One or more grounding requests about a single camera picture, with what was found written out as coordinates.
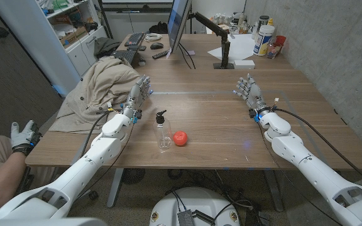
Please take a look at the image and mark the red ball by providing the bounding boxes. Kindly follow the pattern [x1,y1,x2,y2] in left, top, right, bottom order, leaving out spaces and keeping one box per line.
[172,130,189,147]

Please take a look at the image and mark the coiled white cable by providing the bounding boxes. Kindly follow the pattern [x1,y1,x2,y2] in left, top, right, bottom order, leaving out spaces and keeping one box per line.
[144,33,163,43]

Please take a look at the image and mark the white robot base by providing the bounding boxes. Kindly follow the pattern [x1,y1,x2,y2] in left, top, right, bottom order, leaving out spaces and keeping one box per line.
[149,187,241,226]

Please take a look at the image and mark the orange cracker box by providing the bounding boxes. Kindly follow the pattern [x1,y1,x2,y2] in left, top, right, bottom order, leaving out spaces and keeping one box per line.
[51,14,75,26]

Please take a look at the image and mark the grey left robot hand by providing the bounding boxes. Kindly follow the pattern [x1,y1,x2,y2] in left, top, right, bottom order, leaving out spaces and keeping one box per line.
[121,74,154,122]

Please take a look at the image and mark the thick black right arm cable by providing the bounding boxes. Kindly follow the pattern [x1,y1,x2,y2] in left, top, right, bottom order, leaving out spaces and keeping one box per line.
[273,106,362,191]

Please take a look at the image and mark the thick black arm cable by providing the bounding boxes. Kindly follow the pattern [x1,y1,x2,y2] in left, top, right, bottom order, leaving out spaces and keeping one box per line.
[79,109,119,158]
[273,106,362,191]

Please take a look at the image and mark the red cup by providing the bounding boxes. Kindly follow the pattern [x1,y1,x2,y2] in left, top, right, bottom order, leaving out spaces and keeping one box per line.
[274,35,287,48]

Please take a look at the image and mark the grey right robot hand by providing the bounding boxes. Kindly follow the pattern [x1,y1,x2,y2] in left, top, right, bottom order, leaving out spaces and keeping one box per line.
[232,73,270,118]

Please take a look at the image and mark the person's white gloved hand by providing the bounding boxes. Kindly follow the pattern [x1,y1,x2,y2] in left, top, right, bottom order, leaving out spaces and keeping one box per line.
[10,119,42,149]

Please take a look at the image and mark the cardboard box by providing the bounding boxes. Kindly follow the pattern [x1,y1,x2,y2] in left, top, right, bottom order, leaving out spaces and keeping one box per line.
[60,26,88,48]

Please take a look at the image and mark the black remote control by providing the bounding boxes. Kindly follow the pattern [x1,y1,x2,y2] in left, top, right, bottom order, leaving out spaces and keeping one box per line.
[151,49,172,60]

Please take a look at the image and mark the black backpack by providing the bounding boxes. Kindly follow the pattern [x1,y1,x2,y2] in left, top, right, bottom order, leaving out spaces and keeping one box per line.
[148,21,169,35]

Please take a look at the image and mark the white shelf cabinet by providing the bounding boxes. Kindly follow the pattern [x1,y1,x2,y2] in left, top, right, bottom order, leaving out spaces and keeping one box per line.
[0,0,108,97]

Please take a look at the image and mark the white rectangular box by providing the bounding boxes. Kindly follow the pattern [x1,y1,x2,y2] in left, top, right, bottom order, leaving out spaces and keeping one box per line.
[233,59,256,70]

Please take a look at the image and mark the black keyboard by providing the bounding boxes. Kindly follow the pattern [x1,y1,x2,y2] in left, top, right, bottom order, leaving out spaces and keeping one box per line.
[110,49,138,65]
[124,32,146,47]

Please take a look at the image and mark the white wipes canister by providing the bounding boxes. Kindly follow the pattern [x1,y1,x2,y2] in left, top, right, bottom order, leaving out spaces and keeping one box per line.
[253,24,275,57]

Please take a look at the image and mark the white paper sheet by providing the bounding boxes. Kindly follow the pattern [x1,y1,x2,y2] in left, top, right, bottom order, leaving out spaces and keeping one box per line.
[207,33,256,62]

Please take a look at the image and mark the grey table leg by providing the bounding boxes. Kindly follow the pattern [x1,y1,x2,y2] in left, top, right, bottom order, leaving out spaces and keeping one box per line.
[107,168,124,208]
[264,169,285,213]

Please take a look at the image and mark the black monitor cables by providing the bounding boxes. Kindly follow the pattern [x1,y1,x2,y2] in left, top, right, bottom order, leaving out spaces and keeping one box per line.
[177,42,197,70]

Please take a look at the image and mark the clear hand sanitizer pump bottle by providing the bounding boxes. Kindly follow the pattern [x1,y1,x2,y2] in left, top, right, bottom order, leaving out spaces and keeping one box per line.
[152,109,173,150]

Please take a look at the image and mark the steel tumbler black lid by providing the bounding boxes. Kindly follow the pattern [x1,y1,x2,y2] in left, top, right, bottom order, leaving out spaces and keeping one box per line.
[258,14,270,32]

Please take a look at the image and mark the dark green jacket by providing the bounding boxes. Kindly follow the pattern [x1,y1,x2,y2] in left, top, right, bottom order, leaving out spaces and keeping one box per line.
[93,36,122,59]

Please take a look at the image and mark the beige coat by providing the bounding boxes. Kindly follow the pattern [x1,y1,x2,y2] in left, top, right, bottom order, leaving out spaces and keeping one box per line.
[48,56,141,134]

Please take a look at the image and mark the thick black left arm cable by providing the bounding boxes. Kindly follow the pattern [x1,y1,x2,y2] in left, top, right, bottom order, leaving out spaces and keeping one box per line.
[79,109,119,158]

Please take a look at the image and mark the computer monitor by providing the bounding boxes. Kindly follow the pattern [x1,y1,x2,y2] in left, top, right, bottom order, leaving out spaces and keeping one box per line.
[167,0,193,55]

